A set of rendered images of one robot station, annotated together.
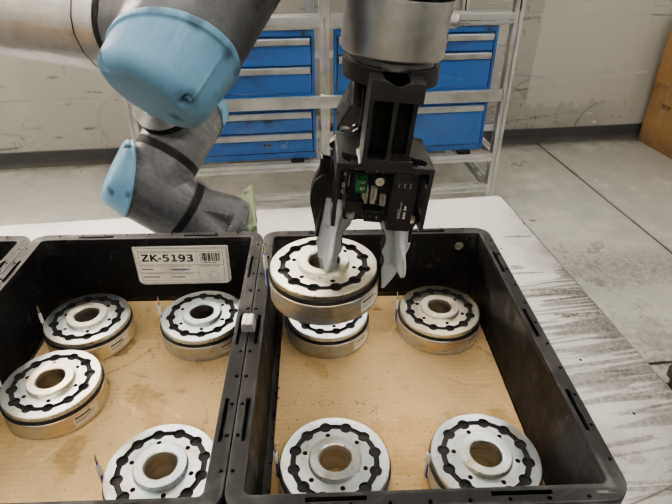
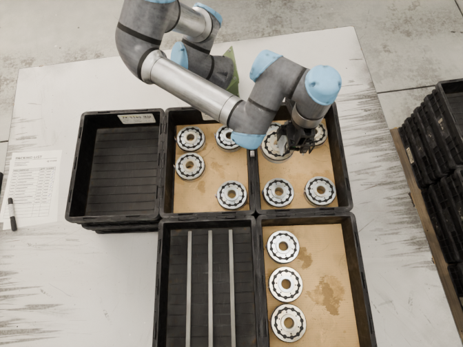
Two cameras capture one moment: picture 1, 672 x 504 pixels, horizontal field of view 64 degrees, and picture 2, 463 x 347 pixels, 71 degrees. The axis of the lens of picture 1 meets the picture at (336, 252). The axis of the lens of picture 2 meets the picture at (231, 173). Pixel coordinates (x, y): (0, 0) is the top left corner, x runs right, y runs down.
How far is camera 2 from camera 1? 63 cm
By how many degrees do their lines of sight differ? 37
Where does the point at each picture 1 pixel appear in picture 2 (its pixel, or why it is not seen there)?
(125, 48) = (242, 144)
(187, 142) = (207, 43)
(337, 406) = (277, 169)
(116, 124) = not seen: outside the picture
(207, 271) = not seen: hidden behind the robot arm
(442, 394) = (311, 164)
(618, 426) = (370, 162)
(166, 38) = (252, 141)
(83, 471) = (207, 191)
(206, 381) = (235, 160)
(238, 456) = (257, 199)
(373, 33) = (302, 123)
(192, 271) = not seen: hidden behind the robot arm
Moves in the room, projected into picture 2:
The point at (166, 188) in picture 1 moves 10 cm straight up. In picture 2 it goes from (200, 66) to (196, 47)
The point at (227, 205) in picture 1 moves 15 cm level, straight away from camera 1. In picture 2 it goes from (224, 67) to (217, 38)
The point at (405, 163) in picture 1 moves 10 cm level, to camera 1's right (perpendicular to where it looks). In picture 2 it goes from (307, 144) to (346, 144)
